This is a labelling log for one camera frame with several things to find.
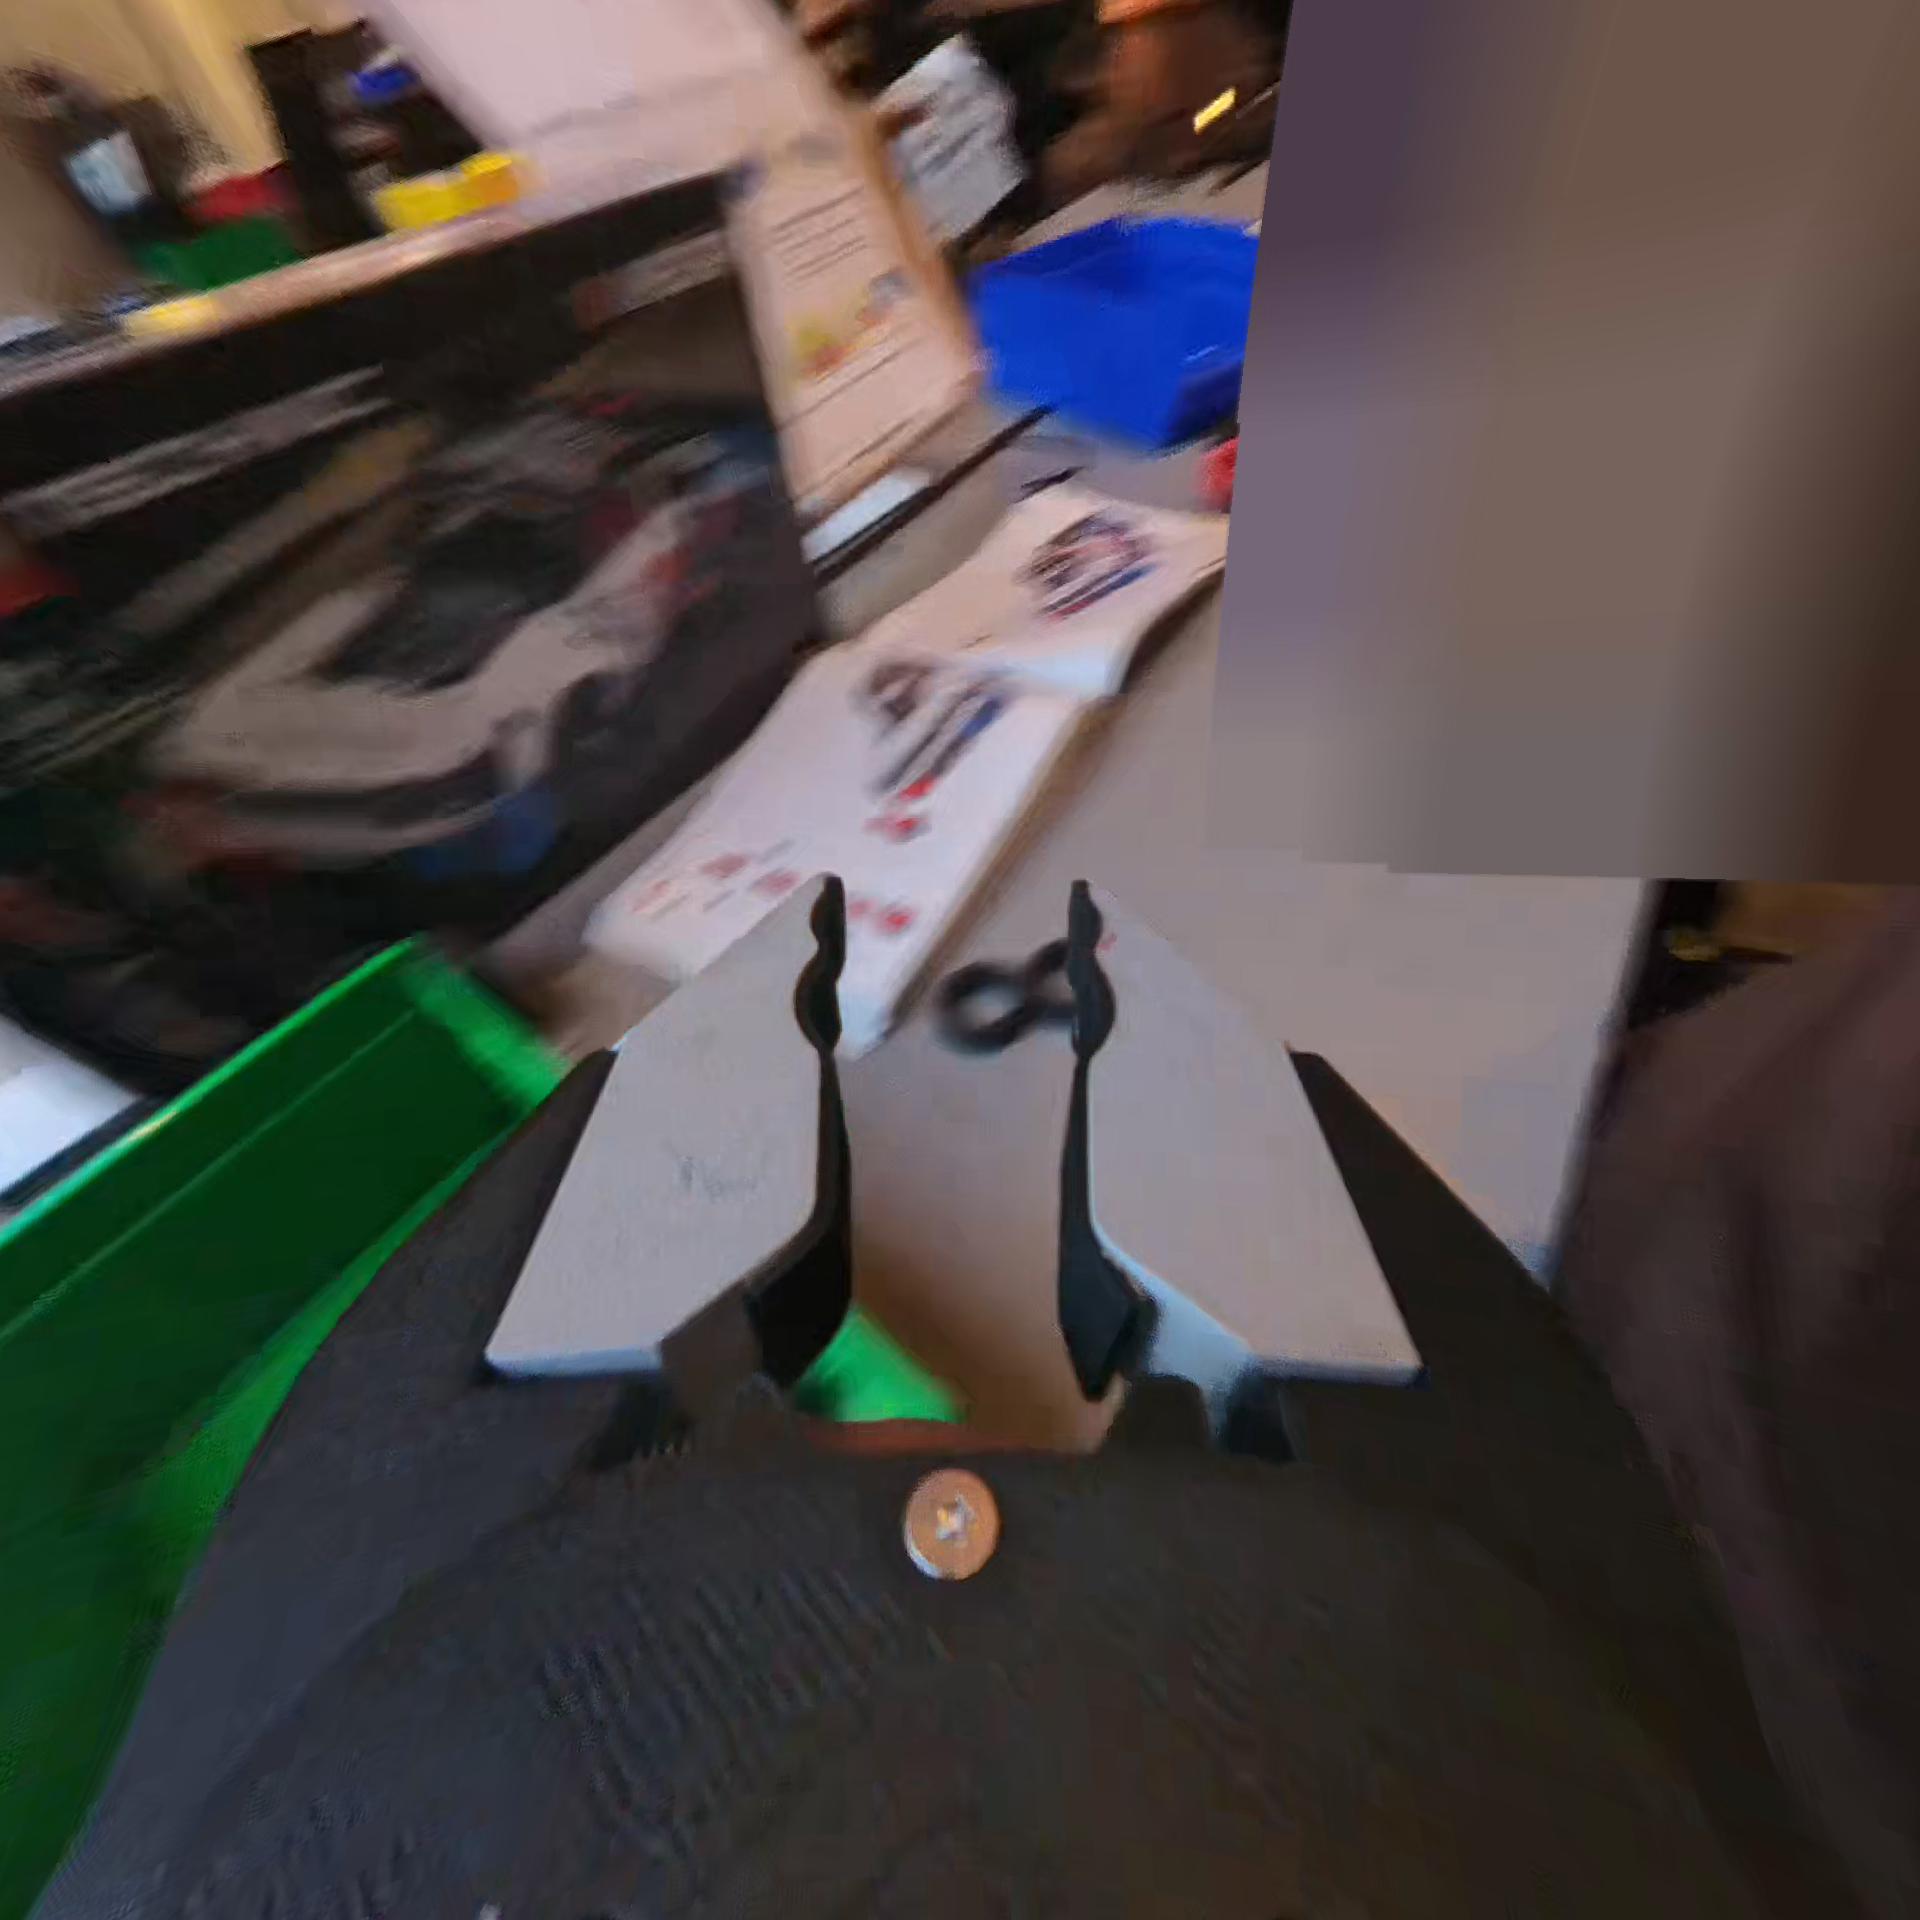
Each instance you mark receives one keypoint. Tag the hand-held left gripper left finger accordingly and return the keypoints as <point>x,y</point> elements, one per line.
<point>675,1184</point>

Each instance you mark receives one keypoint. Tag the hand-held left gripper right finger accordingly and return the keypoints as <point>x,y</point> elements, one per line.
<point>1230,1201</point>

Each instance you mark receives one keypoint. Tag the black rubber toy tyre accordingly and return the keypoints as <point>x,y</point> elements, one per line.
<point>961,1028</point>
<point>1050,960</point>

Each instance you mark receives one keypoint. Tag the building instruction booklet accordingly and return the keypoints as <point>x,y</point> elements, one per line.
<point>839,810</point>

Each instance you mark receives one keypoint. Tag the green plastic bin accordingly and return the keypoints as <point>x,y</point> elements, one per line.
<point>225,1201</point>

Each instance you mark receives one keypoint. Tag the race car set box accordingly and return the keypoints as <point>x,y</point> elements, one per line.
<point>376,599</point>

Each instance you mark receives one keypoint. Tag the silver flat stand base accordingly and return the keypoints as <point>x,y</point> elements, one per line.
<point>862,517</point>

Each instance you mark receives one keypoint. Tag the large blue plastic bin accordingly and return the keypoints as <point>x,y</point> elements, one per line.
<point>1109,330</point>

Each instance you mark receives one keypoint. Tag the printed paper instruction sheet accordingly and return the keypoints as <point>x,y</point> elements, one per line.
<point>855,301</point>

